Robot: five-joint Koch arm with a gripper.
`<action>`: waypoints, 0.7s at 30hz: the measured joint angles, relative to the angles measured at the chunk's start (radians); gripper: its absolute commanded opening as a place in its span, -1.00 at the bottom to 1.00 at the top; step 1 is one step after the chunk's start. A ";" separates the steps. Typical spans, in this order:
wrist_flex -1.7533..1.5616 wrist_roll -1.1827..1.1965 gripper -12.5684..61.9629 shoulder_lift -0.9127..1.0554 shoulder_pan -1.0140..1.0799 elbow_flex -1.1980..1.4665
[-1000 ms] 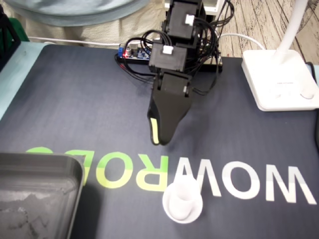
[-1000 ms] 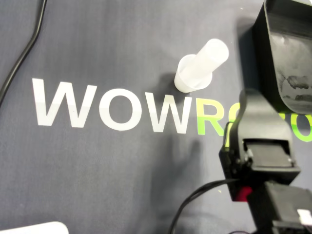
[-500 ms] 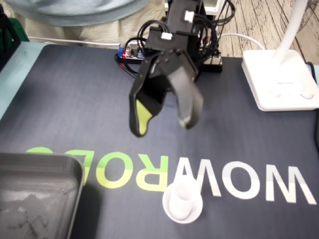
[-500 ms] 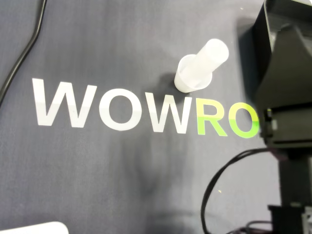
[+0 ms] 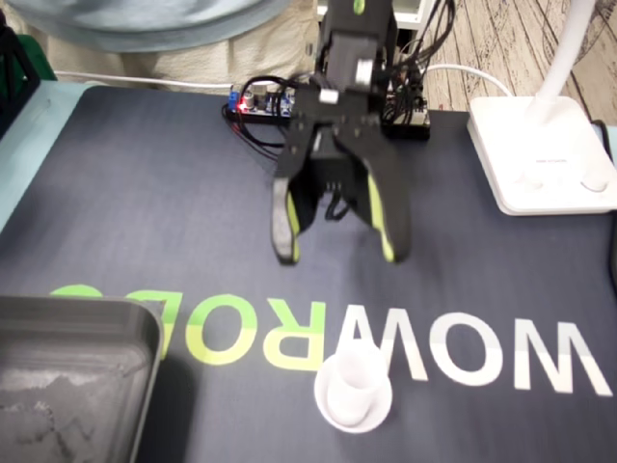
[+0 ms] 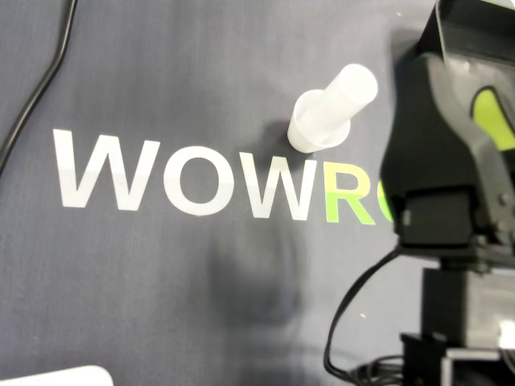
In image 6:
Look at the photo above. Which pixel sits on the dark grey WOWROBO printed mat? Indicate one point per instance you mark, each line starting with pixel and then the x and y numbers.
pixel 161 281

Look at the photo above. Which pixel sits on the white translucent plastic cup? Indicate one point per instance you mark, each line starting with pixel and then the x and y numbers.
pixel 306 140
pixel 351 88

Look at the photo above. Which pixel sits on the white desk lamp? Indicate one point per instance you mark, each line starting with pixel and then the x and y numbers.
pixel 60 376

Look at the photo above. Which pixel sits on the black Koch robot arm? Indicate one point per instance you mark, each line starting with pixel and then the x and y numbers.
pixel 462 305

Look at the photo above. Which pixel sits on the white translucent upright plastic cup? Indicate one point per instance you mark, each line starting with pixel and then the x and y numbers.
pixel 306 140

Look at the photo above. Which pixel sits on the black plastic tray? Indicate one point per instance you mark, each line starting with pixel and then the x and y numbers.
pixel 475 32

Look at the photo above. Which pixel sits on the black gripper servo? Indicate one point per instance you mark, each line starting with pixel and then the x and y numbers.
pixel 438 219

